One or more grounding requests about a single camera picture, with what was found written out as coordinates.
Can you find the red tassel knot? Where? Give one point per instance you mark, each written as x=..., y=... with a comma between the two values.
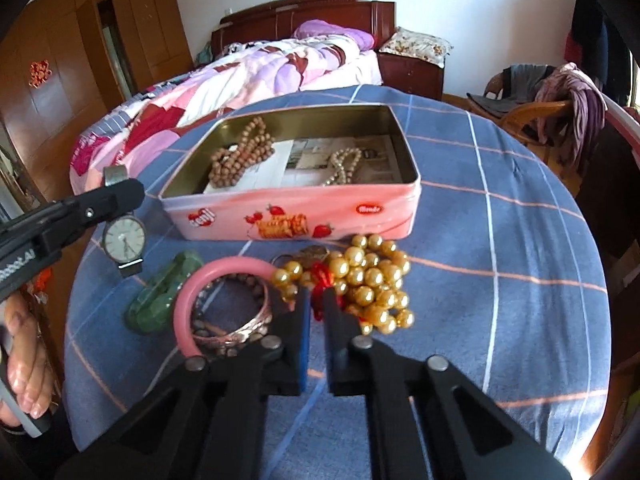
x=320, y=277

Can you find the person's left hand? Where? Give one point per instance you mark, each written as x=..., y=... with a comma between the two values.
x=27, y=360

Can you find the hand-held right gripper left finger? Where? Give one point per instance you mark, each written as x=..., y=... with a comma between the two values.
x=300, y=345

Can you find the pink patchwork quilt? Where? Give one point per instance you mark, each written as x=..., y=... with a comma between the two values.
x=200, y=95

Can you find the dark wooden desk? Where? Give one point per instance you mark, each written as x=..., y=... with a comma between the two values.
x=615, y=185

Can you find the silver wrist watch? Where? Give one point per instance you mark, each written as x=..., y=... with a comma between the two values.
x=123, y=240

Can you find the teal cloth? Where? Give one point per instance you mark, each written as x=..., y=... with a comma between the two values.
x=205, y=54

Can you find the pink tin box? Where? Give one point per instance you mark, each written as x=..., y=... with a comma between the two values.
x=300, y=205

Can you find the hanging dark clothes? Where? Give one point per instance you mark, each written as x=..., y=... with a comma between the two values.
x=590, y=35

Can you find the dark wooden bed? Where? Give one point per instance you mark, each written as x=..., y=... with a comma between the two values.
x=310, y=10

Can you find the dark wooden nightstand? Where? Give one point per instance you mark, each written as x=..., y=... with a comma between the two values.
x=410, y=76

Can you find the silver bangle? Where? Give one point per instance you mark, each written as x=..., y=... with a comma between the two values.
x=250, y=332

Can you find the blue plaid tablecloth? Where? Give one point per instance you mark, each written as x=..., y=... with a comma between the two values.
x=475, y=210

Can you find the purple pillow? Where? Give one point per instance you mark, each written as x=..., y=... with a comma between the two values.
x=330, y=32

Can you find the purple pink clothes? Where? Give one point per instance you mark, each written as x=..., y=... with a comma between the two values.
x=580, y=105

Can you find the wicker chair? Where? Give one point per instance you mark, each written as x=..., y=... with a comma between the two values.
x=525, y=115

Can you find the pink bangle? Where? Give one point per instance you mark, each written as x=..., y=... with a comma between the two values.
x=184, y=300

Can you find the floral pillow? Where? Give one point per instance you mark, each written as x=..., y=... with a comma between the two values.
x=415, y=45

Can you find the red paper decoration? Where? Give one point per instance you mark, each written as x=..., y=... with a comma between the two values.
x=40, y=72

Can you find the newspaper liner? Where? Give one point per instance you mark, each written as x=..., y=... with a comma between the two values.
x=300, y=160

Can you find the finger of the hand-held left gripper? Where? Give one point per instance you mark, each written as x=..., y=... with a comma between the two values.
x=117, y=200

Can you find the grey clothes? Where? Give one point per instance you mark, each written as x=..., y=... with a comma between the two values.
x=525, y=80

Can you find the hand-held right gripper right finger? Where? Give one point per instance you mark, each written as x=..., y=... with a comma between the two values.
x=331, y=345

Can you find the brown wooden wardrobe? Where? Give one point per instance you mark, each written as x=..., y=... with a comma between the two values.
x=60, y=60

